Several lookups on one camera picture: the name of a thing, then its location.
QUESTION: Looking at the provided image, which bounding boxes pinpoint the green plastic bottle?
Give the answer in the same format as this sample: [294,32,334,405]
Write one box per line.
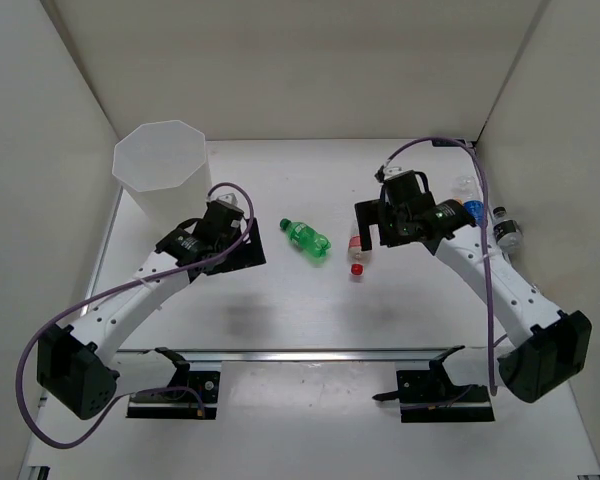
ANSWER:
[279,218,331,264]

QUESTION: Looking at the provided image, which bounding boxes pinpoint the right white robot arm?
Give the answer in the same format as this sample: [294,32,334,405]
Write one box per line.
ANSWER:
[354,171,592,403]

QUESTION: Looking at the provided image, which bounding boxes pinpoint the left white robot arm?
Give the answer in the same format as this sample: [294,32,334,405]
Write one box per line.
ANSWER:
[37,199,266,420]

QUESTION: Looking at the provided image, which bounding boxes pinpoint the white translucent octagonal bin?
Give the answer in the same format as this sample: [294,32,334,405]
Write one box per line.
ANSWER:
[112,120,212,235]

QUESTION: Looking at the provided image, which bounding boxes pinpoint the clear bottle red label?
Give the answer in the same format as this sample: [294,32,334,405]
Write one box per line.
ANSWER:
[347,221,372,277]

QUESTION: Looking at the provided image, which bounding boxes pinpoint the clear bottle blue label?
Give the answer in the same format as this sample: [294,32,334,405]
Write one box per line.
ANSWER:
[452,175,486,227]

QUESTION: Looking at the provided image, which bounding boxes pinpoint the clear bottle black label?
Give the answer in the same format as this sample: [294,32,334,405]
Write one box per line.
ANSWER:
[492,206,523,254]

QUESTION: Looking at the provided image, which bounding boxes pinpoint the aluminium rail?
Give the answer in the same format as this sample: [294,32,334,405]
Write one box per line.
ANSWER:
[114,349,501,364]

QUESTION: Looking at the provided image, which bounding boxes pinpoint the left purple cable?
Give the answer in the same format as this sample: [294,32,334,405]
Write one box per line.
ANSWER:
[17,182,255,447]

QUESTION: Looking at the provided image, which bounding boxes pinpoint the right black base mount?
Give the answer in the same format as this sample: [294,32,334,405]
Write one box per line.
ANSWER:
[372,346,495,424]

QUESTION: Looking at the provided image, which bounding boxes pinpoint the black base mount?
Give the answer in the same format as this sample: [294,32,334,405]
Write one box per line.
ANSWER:
[372,346,495,424]
[126,348,221,420]

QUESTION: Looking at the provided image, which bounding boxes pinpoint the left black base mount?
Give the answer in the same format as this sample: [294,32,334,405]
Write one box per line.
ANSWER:
[126,348,221,420]

